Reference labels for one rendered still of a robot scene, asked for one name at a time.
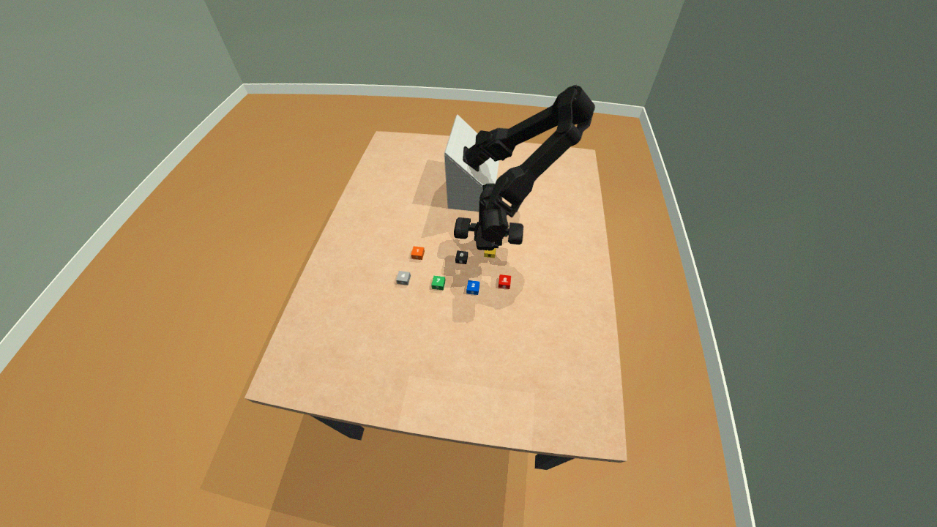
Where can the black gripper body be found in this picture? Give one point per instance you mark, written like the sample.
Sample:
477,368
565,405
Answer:
463,226

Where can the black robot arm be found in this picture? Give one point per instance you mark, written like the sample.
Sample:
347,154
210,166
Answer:
572,106

